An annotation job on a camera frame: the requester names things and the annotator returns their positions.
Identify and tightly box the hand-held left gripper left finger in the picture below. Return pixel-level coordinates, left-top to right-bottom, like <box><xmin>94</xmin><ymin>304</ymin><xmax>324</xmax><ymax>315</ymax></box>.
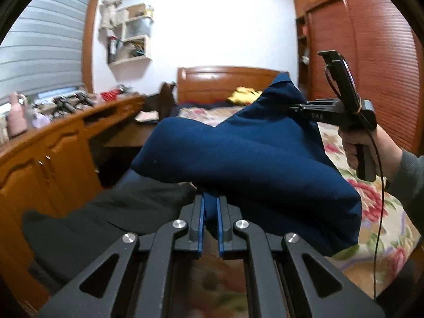
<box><xmin>38</xmin><ymin>195</ymin><xmax>205</xmax><ymax>318</ymax></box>

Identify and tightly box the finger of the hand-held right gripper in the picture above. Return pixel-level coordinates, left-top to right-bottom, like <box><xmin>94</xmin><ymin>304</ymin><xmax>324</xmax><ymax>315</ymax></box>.
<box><xmin>289</xmin><ymin>103</ymin><xmax>311</xmax><ymax>120</ymax></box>

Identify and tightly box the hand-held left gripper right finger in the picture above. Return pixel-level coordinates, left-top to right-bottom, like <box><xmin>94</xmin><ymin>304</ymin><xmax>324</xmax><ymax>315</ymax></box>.
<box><xmin>216</xmin><ymin>196</ymin><xmax>386</xmax><ymax>318</ymax></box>

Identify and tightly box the navy blue suit jacket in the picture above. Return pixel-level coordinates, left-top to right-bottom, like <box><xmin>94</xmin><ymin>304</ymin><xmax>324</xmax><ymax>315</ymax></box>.
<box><xmin>131</xmin><ymin>72</ymin><xmax>364</xmax><ymax>258</ymax></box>

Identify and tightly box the person's right forearm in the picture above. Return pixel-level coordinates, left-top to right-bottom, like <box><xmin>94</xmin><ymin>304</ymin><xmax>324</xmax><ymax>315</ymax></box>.
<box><xmin>386</xmin><ymin>150</ymin><xmax>424</xmax><ymax>207</ymax></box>

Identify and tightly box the person's right hand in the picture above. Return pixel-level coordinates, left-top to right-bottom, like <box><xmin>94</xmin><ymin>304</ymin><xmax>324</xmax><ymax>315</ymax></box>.
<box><xmin>341</xmin><ymin>126</ymin><xmax>403</xmax><ymax>183</ymax></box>

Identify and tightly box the yellow plush toy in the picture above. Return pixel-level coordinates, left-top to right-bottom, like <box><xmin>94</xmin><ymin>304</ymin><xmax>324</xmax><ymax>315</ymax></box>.
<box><xmin>226</xmin><ymin>87</ymin><xmax>263</xmax><ymax>105</ymax></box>

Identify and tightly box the wooden louvered wardrobe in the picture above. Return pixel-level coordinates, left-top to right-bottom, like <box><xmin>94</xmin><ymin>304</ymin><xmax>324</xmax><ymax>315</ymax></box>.
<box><xmin>291</xmin><ymin>0</ymin><xmax>424</xmax><ymax>157</ymax></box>

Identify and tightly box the floral blanket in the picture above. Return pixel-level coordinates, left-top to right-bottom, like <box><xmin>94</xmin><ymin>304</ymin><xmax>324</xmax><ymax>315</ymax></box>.
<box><xmin>179</xmin><ymin>105</ymin><xmax>422</xmax><ymax>318</ymax></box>

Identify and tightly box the wooden bed headboard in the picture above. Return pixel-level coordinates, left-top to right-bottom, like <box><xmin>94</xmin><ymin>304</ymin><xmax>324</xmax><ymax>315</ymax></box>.
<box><xmin>177</xmin><ymin>66</ymin><xmax>289</xmax><ymax>111</ymax></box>

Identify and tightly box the black garment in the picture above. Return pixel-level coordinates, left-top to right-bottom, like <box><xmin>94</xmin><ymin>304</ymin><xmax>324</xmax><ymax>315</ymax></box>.
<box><xmin>21</xmin><ymin>185</ymin><xmax>197</xmax><ymax>283</ymax></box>

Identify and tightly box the dark chair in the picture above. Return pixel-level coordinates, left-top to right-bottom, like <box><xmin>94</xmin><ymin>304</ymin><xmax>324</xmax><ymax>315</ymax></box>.
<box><xmin>158</xmin><ymin>81</ymin><xmax>178</xmax><ymax>120</ymax></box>

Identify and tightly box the wooden desk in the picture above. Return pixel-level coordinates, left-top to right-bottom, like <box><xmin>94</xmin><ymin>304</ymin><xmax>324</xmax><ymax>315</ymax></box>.
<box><xmin>0</xmin><ymin>92</ymin><xmax>148</xmax><ymax>305</ymax></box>

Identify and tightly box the grey shopping bag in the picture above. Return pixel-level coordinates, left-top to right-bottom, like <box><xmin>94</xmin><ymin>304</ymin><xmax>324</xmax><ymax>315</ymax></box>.
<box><xmin>129</xmin><ymin>19</ymin><xmax>153</xmax><ymax>38</ymax></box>

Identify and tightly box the pink figure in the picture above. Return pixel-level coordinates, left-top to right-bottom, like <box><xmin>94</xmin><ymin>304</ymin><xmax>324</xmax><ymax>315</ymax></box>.
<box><xmin>8</xmin><ymin>93</ymin><xmax>28</xmax><ymax>139</ymax></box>

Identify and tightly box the white cloth doll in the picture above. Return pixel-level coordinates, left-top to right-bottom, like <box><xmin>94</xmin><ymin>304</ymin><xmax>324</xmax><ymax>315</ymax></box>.
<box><xmin>99</xmin><ymin>0</ymin><xmax>128</xmax><ymax>29</ymax></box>

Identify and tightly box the grey window blind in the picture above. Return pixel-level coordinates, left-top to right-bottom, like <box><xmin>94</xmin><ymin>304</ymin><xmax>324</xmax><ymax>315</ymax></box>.
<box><xmin>0</xmin><ymin>0</ymin><xmax>97</xmax><ymax>107</ymax></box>

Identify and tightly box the black cable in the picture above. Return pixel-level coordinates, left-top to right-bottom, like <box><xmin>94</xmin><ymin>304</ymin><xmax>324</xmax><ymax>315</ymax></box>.
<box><xmin>372</xmin><ymin>129</ymin><xmax>389</xmax><ymax>303</ymax></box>

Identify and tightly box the white wall shelf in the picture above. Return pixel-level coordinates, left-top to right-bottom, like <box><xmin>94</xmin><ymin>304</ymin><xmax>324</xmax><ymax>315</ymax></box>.
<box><xmin>107</xmin><ymin>3</ymin><xmax>155</xmax><ymax>65</ymax></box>

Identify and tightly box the wooden window frame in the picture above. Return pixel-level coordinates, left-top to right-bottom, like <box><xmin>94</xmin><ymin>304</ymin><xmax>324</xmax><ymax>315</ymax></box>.
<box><xmin>80</xmin><ymin>0</ymin><xmax>104</xmax><ymax>94</ymax></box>

